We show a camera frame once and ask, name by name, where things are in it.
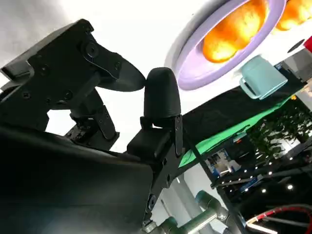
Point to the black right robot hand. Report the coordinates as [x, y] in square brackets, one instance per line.
[73, 182]

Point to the green cloth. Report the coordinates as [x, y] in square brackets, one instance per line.
[219, 136]

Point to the lilac plate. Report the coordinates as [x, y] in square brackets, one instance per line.
[195, 78]

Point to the black cloth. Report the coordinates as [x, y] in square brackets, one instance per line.
[219, 109]

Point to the black truss with lights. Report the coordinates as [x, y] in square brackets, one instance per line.
[263, 176]

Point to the green leafy plant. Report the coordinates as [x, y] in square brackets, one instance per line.
[280, 131]

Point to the pale green mug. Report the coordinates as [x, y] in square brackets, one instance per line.
[263, 78]

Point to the black round table grommet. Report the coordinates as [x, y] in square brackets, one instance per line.
[296, 46]

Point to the red box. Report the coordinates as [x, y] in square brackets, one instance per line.
[309, 44]

